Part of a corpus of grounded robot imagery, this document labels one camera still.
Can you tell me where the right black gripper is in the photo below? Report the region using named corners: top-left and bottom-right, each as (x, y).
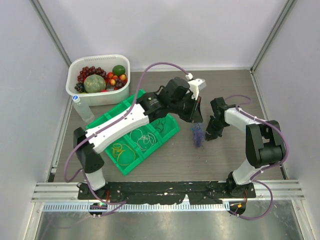
top-left (206, 115), bottom-right (227, 141)

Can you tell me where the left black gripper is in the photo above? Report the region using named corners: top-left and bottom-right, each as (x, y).
top-left (169, 93), bottom-right (204, 124)

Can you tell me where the purple thin cable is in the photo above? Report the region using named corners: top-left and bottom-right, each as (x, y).
top-left (191, 122), bottom-right (205, 150)

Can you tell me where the black thin cable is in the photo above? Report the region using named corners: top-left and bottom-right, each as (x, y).
top-left (152, 117), bottom-right (167, 133)

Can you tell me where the white thin cable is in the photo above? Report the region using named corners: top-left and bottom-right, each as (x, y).
top-left (129, 128), bottom-right (159, 152)

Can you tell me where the yellow thin cable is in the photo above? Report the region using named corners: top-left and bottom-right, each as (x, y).
top-left (110, 142), bottom-right (137, 166)

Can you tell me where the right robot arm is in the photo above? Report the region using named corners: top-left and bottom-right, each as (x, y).
top-left (205, 97), bottom-right (288, 198)

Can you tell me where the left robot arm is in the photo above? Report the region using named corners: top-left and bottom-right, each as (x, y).
top-left (73, 77), bottom-right (206, 200)

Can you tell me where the white plastic basket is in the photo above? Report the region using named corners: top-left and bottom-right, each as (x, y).
top-left (65, 54), bottom-right (130, 106)

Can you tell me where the green compartment tray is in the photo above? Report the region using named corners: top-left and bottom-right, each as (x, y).
top-left (85, 95), bottom-right (180, 175)

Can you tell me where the green lime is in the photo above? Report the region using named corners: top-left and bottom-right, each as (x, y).
top-left (112, 64), bottom-right (126, 77)

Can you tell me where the red yellow cherries bunch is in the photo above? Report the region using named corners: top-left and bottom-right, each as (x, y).
top-left (105, 72), bottom-right (128, 91)

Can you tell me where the green melon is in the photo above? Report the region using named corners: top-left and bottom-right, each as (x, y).
top-left (84, 74), bottom-right (106, 94)

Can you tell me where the clear water bottle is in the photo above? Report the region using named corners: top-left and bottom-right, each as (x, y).
top-left (72, 95), bottom-right (95, 124)

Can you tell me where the red grape bunch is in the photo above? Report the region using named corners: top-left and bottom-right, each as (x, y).
top-left (77, 66), bottom-right (107, 83)

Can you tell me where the dark grape bunch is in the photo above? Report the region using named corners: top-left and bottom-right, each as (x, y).
top-left (74, 82), bottom-right (86, 93)

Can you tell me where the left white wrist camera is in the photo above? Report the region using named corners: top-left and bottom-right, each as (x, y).
top-left (185, 73), bottom-right (207, 100)

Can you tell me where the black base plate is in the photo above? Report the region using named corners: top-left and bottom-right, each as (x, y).
top-left (77, 180), bottom-right (257, 205)

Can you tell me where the white slotted cable duct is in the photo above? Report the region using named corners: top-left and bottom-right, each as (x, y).
top-left (42, 201), bottom-right (230, 213)

